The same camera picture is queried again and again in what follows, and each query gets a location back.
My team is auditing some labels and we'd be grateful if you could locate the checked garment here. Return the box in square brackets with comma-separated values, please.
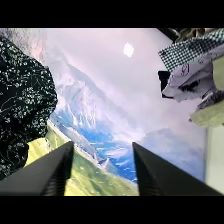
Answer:
[157, 28, 224, 73]

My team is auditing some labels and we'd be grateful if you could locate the heap of clothes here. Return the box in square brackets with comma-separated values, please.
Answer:
[156, 28, 215, 43]

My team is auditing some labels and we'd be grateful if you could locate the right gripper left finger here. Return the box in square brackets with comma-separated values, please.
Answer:
[0, 140, 75, 197]

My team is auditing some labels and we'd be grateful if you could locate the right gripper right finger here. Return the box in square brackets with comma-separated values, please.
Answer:
[131, 141, 223, 197]

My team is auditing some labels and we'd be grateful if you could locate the black floral garment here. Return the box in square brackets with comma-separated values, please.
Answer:
[0, 35, 59, 181]

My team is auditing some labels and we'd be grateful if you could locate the pale green garment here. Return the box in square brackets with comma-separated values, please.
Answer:
[189, 54, 224, 129]

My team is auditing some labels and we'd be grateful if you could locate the purple garment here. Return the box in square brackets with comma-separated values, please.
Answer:
[162, 44, 224, 103]

